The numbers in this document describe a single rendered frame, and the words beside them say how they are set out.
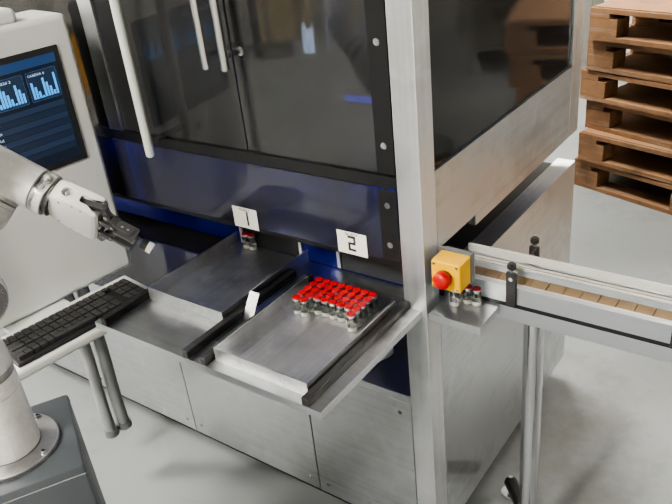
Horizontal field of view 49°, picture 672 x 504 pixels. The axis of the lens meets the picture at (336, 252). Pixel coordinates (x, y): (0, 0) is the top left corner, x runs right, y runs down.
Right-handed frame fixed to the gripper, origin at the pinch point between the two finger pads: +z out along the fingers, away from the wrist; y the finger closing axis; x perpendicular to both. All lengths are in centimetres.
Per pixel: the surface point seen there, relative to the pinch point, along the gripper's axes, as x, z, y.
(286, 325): -11.7, 36.7, 26.2
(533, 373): -28, 96, 21
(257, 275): -29, 25, 42
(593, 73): -274, 128, 116
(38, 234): -18, -33, 59
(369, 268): -37, 49, 26
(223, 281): -24, 18, 45
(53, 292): -10, -24, 72
